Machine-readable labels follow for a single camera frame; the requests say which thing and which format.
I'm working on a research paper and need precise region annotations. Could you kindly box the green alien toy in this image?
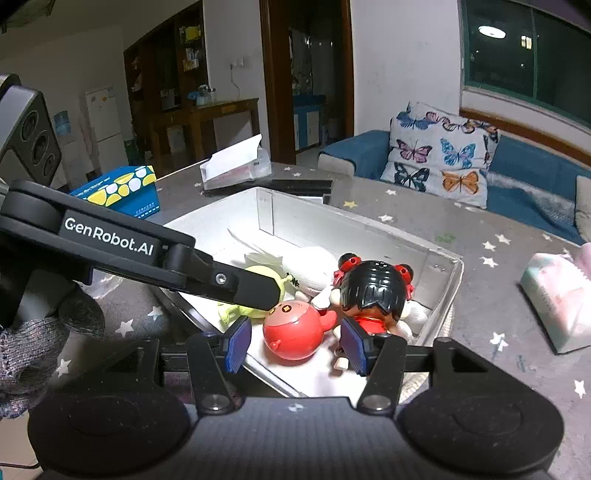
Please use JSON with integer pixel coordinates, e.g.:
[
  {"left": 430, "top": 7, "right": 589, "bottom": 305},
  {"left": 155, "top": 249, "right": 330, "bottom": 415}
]
[{"left": 217, "top": 263, "right": 294, "bottom": 330}]

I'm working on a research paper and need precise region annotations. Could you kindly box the black-haired girl doll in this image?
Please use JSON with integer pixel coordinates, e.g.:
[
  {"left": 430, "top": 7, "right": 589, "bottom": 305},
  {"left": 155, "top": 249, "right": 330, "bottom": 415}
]
[{"left": 329, "top": 253, "right": 414, "bottom": 341}]

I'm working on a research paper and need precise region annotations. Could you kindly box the red round figure toy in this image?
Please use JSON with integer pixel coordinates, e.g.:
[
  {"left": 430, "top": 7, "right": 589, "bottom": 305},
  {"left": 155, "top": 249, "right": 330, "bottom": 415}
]
[{"left": 263, "top": 300, "right": 338, "bottom": 361}]

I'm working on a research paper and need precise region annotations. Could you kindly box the white plush rabbit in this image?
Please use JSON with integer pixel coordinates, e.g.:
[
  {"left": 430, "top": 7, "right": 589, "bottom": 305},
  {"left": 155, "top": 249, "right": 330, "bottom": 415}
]
[{"left": 227, "top": 227, "right": 433, "bottom": 345}]

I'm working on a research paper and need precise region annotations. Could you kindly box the grey knit gloved hand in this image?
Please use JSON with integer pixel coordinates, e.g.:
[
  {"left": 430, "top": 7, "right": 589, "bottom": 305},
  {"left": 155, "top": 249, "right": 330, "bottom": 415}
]
[{"left": 1, "top": 288, "right": 105, "bottom": 419}]

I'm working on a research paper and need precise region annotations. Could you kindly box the grey white cardboard tray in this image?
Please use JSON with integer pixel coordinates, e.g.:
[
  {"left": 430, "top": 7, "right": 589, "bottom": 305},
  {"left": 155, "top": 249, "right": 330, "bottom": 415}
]
[{"left": 150, "top": 188, "right": 464, "bottom": 403}]

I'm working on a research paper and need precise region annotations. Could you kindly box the blue yellow tissue box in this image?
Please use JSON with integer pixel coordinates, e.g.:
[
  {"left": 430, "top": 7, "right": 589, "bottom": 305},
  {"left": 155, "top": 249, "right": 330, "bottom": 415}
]
[{"left": 70, "top": 165, "right": 160, "bottom": 219}]

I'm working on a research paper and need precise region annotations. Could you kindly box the white paper card holder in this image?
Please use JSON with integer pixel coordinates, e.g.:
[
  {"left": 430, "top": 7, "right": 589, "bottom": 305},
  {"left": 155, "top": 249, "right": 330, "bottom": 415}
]
[{"left": 199, "top": 134, "right": 273, "bottom": 190}]

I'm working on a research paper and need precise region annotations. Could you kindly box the white refrigerator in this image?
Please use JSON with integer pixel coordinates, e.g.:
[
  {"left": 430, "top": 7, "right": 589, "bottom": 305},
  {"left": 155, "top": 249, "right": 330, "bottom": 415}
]
[{"left": 83, "top": 86, "right": 127, "bottom": 174}]

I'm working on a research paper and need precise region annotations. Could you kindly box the wooden side table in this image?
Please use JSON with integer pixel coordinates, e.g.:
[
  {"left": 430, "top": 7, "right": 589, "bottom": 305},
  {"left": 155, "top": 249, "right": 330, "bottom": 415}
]
[{"left": 148, "top": 98, "right": 260, "bottom": 177}]

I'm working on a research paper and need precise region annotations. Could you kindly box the black flat box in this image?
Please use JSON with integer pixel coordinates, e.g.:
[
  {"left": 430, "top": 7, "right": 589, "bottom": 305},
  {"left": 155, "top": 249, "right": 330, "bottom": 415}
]
[{"left": 204, "top": 179, "right": 332, "bottom": 205}]

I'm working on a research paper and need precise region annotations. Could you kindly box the pastel tissue pack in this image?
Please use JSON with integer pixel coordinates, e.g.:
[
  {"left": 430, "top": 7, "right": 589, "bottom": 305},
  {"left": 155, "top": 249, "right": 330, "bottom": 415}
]
[{"left": 520, "top": 243, "right": 591, "bottom": 354}]

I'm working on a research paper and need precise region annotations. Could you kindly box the dark wooden shelf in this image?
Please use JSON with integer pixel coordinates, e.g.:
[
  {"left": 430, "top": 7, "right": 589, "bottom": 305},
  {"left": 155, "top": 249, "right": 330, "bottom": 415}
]
[{"left": 123, "top": 1, "right": 208, "bottom": 157}]

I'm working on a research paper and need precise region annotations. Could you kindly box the butterfly print pillow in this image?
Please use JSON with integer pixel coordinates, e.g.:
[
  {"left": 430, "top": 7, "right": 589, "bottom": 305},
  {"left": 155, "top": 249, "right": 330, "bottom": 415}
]
[{"left": 381, "top": 101, "right": 501, "bottom": 209}]

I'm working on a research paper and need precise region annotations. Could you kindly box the blue sofa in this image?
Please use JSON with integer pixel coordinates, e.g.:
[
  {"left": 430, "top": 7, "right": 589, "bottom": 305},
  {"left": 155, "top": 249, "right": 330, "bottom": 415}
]
[{"left": 318, "top": 130, "right": 590, "bottom": 244}]

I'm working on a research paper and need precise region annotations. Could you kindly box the grey cushion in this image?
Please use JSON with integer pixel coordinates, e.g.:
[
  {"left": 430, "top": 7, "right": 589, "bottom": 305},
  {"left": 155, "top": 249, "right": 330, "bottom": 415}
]
[{"left": 575, "top": 176, "right": 591, "bottom": 241}]

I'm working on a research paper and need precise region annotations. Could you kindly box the dark window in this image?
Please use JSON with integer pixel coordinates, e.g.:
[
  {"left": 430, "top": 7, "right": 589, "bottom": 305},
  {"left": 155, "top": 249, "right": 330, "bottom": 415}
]
[{"left": 461, "top": 1, "right": 590, "bottom": 124}]

